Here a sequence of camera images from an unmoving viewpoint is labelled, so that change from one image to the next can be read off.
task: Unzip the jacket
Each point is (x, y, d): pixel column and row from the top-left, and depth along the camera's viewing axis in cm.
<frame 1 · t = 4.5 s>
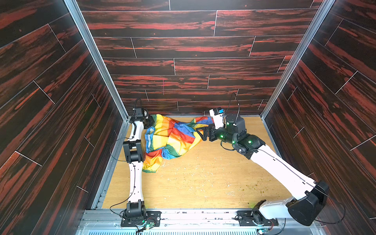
left hand: (155, 121, 117), fingers closed
right hand: (205, 125, 73), fingers open
rainbow striped zip jacket: (167, 139, 100), point 7 cm above the table

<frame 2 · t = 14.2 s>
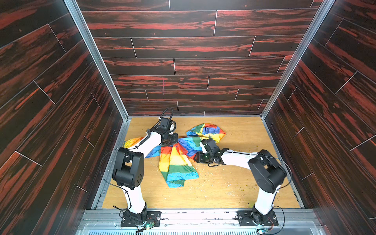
left hand: (177, 140, 95), fingers closed
right hand: (198, 157, 96), fingers open
rainbow striped zip jacket: (176, 159, 92), point 5 cm above the table

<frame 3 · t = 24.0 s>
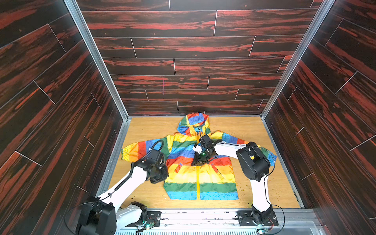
left hand: (169, 176, 83), fingers closed
right hand: (194, 163, 96), fingers closed
rainbow striped zip jacket: (194, 171, 92), on the table

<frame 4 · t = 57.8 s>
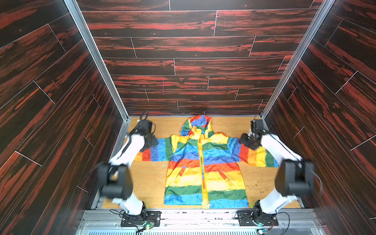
left hand: (153, 143, 92), fingers open
right hand: (245, 141, 93), fingers open
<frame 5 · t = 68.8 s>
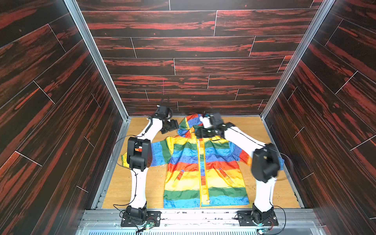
left hand: (176, 127, 102), fingers open
right hand: (201, 131, 95), fingers open
rainbow striped zip jacket: (201, 171, 92), on the table

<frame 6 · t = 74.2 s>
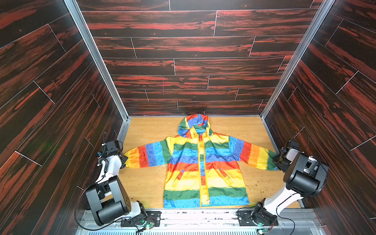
left hand: (118, 163, 87), fingers open
right hand: (282, 166, 92), fingers closed
the named things where they were.

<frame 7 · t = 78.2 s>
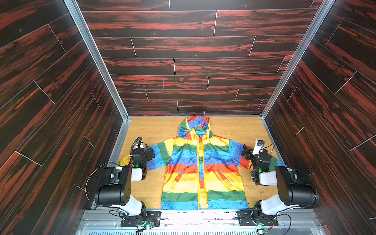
left hand: (145, 149, 96), fingers open
right hand: (255, 145, 92), fingers open
